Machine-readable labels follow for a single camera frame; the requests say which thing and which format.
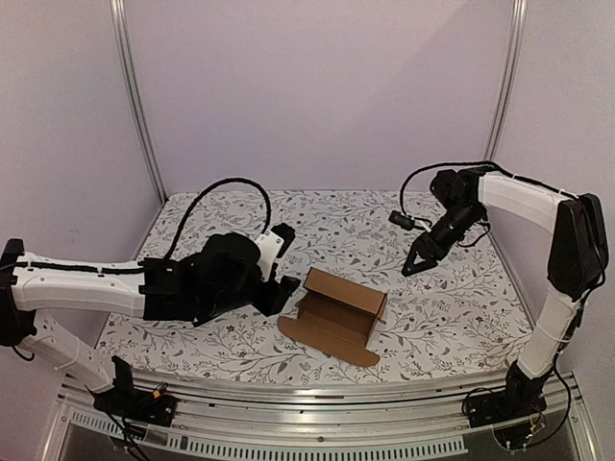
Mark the brown cardboard box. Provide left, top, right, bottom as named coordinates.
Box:
left=278, top=267, right=387, bottom=368

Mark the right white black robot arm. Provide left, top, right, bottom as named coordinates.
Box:
left=402, top=160, right=609, bottom=419

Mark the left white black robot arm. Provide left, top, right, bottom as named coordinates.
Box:
left=1, top=230, right=300, bottom=417

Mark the floral patterned table mat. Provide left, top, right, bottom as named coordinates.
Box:
left=97, top=190, right=531, bottom=386

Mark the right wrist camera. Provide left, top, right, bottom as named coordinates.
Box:
left=388, top=210, right=432, bottom=231

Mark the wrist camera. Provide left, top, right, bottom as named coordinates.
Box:
left=254, top=223, right=295, bottom=281
left=388, top=210, right=432, bottom=231

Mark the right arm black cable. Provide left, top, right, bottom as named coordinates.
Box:
left=398, top=160, right=501, bottom=217

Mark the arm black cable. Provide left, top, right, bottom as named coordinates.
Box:
left=398, top=160, right=501, bottom=217
left=165, top=177, right=273, bottom=260

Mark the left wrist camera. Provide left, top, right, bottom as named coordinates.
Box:
left=254, top=223, right=295, bottom=281

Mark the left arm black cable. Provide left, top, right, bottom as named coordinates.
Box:
left=165, top=177, right=273, bottom=260

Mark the aluminium front rail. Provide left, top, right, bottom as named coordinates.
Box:
left=55, top=369, right=585, bottom=457

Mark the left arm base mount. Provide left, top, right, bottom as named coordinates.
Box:
left=92, top=382, right=178, bottom=427

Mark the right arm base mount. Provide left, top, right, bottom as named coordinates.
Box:
left=461, top=387, right=547, bottom=451

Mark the right aluminium frame post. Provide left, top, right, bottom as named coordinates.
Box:
left=483, top=0, right=528, bottom=161

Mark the aluminium frame post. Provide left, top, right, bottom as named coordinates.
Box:
left=110, top=0, right=168, bottom=205
left=483, top=0, right=528, bottom=161

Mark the left aluminium frame post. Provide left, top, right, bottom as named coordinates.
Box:
left=110, top=0, right=168, bottom=205

